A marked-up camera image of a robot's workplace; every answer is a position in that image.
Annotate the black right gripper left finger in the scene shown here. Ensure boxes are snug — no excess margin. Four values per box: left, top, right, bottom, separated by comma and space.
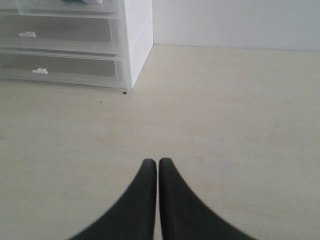
71, 159, 157, 240

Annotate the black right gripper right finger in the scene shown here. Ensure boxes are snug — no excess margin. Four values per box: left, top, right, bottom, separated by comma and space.
158, 158, 253, 240

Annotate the clear bottom wide drawer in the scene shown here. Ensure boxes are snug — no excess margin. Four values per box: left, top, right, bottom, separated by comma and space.
0, 49, 129, 89

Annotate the clear wide drawer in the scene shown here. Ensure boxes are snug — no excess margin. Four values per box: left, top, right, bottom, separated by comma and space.
0, 14, 121, 55
0, 49, 129, 89

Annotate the white plastic drawer cabinet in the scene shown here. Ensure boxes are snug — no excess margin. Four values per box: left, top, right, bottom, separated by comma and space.
0, 0, 154, 91

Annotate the clear middle wide drawer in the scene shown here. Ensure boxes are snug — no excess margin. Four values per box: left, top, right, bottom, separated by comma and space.
0, 14, 121, 55

